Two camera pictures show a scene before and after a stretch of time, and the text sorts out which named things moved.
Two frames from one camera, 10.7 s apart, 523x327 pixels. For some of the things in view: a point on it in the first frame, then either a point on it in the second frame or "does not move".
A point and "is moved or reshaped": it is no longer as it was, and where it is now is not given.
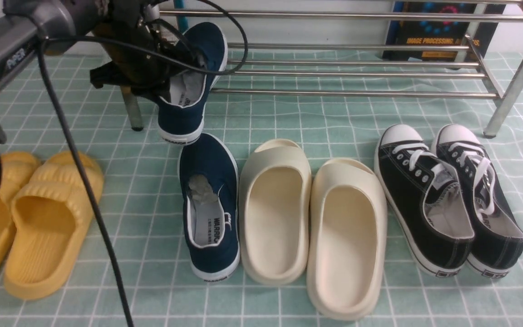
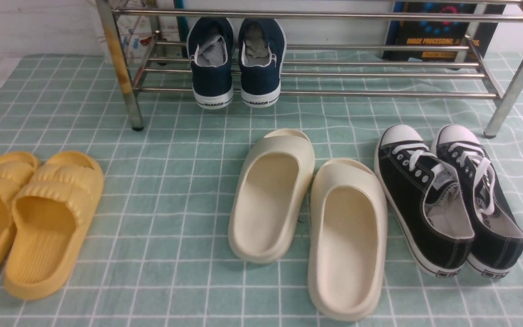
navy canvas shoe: x=209 y=176 → x=262 y=48
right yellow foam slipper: x=53 y=210 does not move
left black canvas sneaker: x=426 y=197 does not move
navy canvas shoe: x=181 y=111 is moved or reshaped
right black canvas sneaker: x=499 y=236 does not move
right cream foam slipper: x=346 y=238 does not move
